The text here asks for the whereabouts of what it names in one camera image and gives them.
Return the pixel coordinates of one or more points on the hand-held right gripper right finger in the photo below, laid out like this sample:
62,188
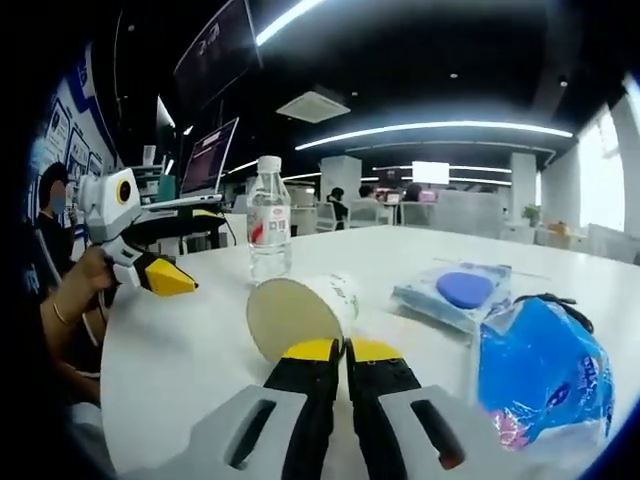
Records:
475,440

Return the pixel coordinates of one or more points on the potted plant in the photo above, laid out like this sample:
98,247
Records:
531,215

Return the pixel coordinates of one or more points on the person's left hand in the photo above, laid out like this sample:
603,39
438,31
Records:
90,285

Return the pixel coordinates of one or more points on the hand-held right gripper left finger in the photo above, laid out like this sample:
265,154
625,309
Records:
220,435

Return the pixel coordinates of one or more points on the white paper cup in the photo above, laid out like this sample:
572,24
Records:
295,315

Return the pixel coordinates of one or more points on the white table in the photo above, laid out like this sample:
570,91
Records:
200,325

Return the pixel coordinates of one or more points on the large dark monitor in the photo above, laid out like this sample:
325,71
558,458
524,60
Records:
215,55

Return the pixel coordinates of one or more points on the gold bangle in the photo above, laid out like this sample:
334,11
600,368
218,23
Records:
60,314

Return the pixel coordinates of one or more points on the white partition panel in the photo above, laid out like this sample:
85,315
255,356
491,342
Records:
470,212

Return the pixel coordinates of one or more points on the blue plastic tissue bag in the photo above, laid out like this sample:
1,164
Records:
540,360

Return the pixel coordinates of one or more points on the white mesh office chair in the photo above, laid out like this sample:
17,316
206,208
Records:
370,215
325,217

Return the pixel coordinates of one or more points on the ceiling light strip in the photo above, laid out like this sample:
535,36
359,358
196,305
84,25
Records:
290,20
435,125

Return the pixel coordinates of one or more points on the clear water bottle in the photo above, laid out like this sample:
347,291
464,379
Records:
270,240

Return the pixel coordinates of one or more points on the window with blinds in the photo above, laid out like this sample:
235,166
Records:
600,190

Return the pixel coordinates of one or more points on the blue wet wipes pack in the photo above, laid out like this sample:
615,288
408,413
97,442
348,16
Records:
460,292

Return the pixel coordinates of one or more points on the open laptop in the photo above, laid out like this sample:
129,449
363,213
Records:
210,155

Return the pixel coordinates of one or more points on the blue white wall display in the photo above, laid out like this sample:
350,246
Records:
62,130

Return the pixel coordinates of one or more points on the bright wall screen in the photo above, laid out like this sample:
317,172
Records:
430,172

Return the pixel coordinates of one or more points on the orange object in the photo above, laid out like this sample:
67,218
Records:
559,227

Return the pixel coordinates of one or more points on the white low cabinet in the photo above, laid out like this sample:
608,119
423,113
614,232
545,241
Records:
565,239

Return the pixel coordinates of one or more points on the ceiling air conditioner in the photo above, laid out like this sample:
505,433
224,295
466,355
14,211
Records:
312,106

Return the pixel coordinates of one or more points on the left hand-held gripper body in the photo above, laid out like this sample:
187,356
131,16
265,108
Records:
105,205

